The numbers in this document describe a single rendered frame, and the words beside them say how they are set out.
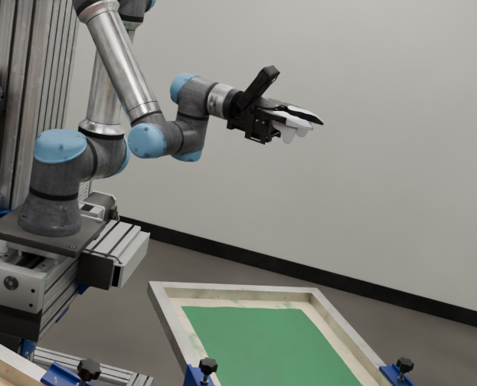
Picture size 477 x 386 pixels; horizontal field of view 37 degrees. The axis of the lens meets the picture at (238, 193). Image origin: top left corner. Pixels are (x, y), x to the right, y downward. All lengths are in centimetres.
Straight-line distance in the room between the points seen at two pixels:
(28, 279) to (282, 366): 74
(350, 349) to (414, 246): 280
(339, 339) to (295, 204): 271
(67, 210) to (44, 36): 44
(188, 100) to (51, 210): 42
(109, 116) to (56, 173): 20
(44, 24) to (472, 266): 372
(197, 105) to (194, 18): 320
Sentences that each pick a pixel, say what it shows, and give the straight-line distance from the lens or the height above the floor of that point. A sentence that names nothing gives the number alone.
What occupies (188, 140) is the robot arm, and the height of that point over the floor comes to 156.
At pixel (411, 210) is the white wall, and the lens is 486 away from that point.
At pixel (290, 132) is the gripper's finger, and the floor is 165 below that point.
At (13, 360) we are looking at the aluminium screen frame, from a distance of 145.
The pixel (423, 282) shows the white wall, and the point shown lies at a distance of 503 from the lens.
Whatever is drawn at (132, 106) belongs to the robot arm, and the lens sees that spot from 156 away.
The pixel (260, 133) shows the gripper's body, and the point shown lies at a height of 162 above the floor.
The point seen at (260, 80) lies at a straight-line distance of 153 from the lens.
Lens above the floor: 195
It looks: 17 degrees down
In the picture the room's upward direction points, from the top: 12 degrees clockwise
